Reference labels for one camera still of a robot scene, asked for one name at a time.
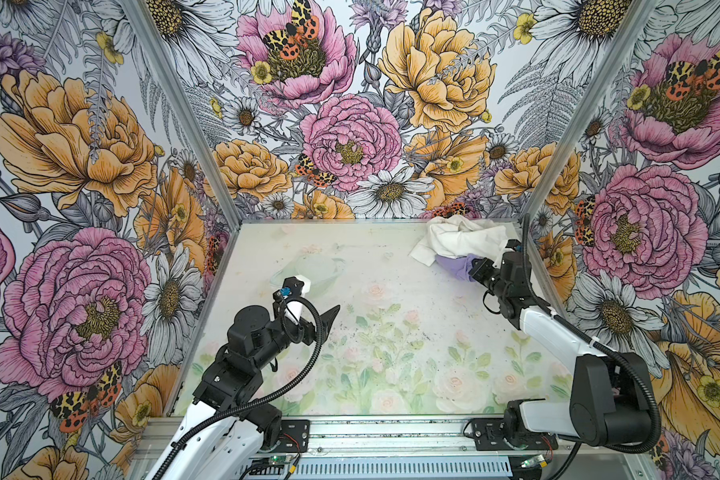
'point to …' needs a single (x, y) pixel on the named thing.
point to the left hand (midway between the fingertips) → (321, 306)
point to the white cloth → (447, 235)
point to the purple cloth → (459, 265)
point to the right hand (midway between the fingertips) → (470, 267)
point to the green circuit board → (279, 459)
